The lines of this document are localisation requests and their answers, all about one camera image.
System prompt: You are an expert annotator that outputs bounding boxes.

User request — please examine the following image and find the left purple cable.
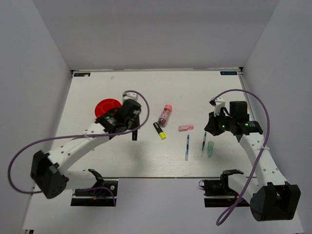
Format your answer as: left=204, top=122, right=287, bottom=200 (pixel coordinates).
left=7, top=90, right=150, bottom=195

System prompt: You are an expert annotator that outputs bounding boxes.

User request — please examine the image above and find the yellow capped black highlighter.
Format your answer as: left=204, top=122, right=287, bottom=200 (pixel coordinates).
left=153, top=122, right=166, bottom=140

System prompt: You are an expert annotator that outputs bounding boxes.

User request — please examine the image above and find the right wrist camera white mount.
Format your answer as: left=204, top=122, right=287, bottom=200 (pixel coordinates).
left=209, top=97, right=225, bottom=117

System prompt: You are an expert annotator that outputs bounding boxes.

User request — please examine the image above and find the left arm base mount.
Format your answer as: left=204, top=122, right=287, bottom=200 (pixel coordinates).
left=71, top=179, right=118, bottom=207

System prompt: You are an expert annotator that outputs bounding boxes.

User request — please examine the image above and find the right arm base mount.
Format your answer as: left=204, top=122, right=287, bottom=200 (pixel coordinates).
left=198, top=179, right=239, bottom=208

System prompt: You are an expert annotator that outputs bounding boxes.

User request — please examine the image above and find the purple cable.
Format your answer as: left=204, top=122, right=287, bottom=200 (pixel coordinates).
left=7, top=90, right=150, bottom=195
left=215, top=89, right=271, bottom=226

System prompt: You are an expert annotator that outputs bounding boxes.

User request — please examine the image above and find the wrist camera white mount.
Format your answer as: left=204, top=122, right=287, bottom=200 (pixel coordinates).
left=122, top=92, right=138, bottom=102
left=209, top=97, right=225, bottom=117

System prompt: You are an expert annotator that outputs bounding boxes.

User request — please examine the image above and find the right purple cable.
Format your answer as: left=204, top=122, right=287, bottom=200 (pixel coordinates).
left=215, top=89, right=271, bottom=226

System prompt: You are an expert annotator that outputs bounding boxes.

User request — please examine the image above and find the left blue table label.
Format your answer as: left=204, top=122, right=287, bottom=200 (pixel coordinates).
left=74, top=73, right=91, bottom=77

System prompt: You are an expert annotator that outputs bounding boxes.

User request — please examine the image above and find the blue gel pen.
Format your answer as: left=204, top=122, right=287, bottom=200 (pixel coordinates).
left=184, top=135, right=190, bottom=161

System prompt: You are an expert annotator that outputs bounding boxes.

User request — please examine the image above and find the green gel pen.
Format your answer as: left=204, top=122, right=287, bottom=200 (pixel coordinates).
left=200, top=132, right=207, bottom=157

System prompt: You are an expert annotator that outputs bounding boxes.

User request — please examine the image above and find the right blue table label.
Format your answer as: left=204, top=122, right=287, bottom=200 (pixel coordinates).
left=220, top=71, right=237, bottom=76

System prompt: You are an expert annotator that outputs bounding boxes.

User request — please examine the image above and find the blue table label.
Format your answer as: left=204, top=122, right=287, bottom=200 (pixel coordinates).
left=74, top=73, right=91, bottom=77
left=220, top=71, right=237, bottom=76

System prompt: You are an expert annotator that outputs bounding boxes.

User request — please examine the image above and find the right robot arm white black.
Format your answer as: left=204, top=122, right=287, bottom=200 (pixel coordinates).
left=204, top=98, right=301, bottom=221

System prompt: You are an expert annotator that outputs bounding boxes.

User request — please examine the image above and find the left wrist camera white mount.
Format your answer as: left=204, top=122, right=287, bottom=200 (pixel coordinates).
left=122, top=92, right=138, bottom=102

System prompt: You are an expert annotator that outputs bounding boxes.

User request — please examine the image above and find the red round pen holder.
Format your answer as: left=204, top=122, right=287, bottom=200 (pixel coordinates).
left=94, top=98, right=121, bottom=117

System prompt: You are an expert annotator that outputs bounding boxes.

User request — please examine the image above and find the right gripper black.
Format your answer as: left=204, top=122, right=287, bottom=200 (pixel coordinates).
left=204, top=109, right=235, bottom=136

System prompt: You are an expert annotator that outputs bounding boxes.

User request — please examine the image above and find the pink translucent eraser case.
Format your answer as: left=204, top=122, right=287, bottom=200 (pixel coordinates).
left=178, top=125, right=194, bottom=132

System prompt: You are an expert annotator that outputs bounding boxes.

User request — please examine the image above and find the pink capped clear marker tube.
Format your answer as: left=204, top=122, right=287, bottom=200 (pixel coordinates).
left=157, top=105, right=172, bottom=127

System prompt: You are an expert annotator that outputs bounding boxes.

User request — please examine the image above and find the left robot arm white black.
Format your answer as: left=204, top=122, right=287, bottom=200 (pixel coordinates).
left=31, top=99, right=141, bottom=199

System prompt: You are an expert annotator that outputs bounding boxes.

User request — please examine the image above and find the green capped black highlighter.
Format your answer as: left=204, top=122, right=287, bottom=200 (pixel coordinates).
left=132, top=130, right=138, bottom=141

